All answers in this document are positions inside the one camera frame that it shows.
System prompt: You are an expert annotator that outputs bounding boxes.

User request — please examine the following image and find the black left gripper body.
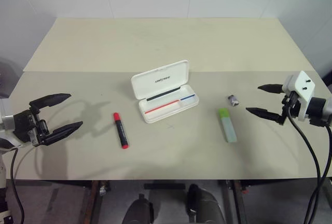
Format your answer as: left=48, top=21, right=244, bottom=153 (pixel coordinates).
left=12, top=101, right=50, bottom=147

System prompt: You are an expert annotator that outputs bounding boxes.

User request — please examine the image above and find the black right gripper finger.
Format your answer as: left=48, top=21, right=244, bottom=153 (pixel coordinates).
left=245, top=107, right=281, bottom=124
left=257, top=83, right=284, bottom=94

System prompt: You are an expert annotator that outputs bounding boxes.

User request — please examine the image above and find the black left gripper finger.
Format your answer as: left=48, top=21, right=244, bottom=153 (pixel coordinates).
left=40, top=121, right=84, bottom=147
left=29, top=93, right=72, bottom=113

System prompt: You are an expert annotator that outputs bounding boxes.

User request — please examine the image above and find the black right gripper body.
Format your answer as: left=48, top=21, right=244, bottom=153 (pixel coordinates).
left=277, top=91, right=302, bottom=126

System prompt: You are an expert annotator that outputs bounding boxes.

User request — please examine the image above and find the red and black marker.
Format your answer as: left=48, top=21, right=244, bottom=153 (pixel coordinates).
left=112, top=112, right=130, bottom=150

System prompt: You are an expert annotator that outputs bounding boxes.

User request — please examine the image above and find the white plastic pencil case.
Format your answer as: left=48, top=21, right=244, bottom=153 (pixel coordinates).
left=130, top=59, right=201, bottom=124

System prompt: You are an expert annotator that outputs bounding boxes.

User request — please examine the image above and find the rusty metal table leg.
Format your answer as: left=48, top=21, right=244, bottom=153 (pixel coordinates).
left=224, top=180, right=247, bottom=224
left=80, top=180, right=101, bottom=224

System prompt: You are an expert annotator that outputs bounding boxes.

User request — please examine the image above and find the small dark rounded shape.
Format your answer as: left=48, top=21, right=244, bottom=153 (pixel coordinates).
left=121, top=193, right=154, bottom=224

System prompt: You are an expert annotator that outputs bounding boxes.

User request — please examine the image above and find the large dark rounded shape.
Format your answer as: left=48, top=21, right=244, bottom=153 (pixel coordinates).
left=186, top=184, right=227, bottom=224

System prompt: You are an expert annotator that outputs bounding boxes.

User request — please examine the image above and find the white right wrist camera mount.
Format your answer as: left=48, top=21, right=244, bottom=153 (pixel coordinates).
left=282, top=70, right=316, bottom=121

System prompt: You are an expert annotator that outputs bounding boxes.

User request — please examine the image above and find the dark brown post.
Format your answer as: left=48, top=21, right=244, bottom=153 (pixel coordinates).
left=320, top=67, right=332, bottom=91

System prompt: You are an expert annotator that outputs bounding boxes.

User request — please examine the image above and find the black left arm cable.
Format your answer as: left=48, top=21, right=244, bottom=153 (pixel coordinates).
left=10, top=147, right=26, bottom=224

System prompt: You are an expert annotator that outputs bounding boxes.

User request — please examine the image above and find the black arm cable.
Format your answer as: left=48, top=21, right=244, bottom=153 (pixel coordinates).
left=10, top=147, right=26, bottom=224
left=285, top=91, right=332, bottom=224

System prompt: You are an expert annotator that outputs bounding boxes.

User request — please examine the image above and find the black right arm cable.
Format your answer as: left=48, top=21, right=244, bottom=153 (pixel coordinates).
left=285, top=91, right=332, bottom=224

